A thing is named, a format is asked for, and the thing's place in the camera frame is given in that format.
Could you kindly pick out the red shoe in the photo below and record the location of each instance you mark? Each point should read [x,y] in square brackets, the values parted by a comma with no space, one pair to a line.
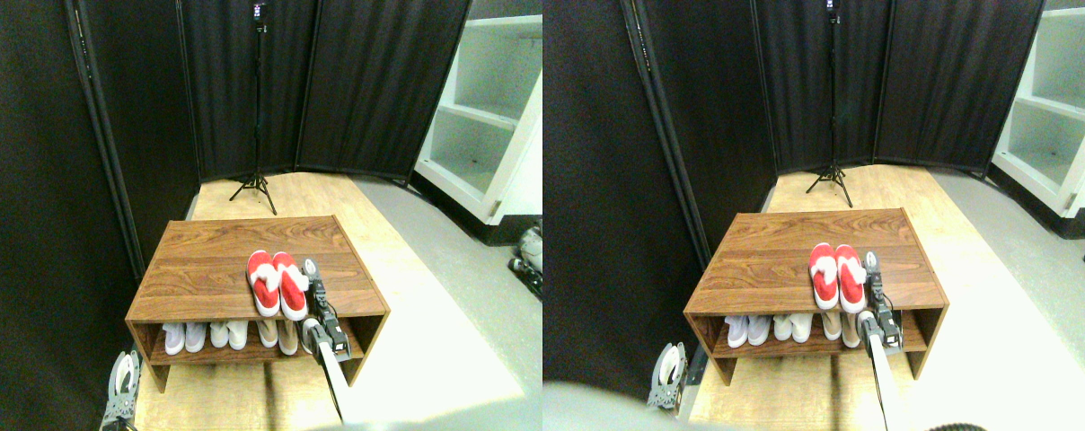
[824,277]
[291,285]
[851,280]
[263,283]

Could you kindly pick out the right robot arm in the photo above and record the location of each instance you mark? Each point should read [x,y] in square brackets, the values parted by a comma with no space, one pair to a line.
[336,377]
[882,377]

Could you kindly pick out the beige shoe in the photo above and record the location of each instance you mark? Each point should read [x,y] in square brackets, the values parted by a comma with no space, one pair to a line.
[288,341]
[849,332]
[831,327]
[267,336]

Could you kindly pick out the white shoe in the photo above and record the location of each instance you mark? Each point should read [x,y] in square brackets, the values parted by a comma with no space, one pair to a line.
[238,336]
[781,328]
[219,335]
[802,328]

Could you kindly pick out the pale lilac shoe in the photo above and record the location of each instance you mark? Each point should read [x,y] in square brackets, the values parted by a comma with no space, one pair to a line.
[196,338]
[736,332]
[174,340]
[757,330]

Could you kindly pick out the brown shoe rack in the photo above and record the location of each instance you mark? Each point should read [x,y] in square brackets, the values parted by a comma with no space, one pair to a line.
[758,269]
[201,269]

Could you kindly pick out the grey curtain stand foot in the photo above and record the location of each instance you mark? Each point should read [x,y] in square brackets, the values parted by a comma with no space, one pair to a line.
[695,377]

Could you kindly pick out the black tripod stand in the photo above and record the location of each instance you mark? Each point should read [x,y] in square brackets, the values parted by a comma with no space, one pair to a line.
[259,90]
[833,90]

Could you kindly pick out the white shelf unit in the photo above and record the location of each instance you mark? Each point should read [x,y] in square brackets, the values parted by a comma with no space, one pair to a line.
[471,153]
[1045,144]

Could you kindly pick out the white and black machine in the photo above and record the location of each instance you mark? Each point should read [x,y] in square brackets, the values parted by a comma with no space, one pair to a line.
[532,250]

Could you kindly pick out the black curtain stand pole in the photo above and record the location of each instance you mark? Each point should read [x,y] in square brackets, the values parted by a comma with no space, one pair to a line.
[102,135]
[664,135]

